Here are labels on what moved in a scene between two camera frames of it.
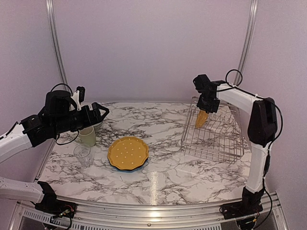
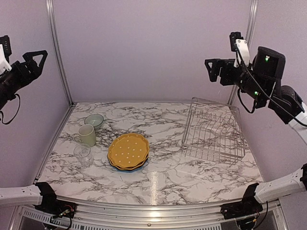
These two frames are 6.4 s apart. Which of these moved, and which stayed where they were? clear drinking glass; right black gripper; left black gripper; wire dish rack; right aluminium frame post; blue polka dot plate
Moved: right black gripper; left black gripper
Stayed: wire dish rack; blue polka dot plate; right aluminium frame post; clear drinking glass
